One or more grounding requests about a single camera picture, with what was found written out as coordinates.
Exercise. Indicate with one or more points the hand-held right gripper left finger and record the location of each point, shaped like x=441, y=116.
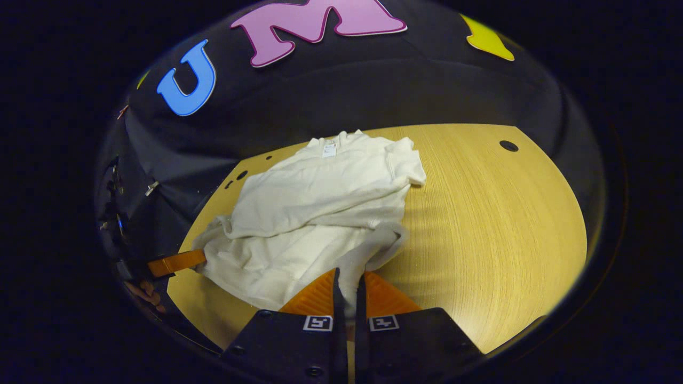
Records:
x=337, y=298

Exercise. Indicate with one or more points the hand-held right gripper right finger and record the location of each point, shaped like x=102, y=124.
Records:
x=361, y=304

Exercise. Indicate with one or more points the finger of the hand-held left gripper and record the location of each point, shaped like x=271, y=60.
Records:
x=176, y=262

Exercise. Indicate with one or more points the white garment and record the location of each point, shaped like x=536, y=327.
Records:
x=320, y=202

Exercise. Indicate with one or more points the silver metal clip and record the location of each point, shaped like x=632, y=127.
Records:
x=152, y=188

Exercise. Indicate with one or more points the copper backdrop clip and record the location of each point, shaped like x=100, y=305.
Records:
x=122, y=111

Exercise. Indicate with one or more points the black backdrop cloth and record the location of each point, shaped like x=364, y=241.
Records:
x=320, y=96

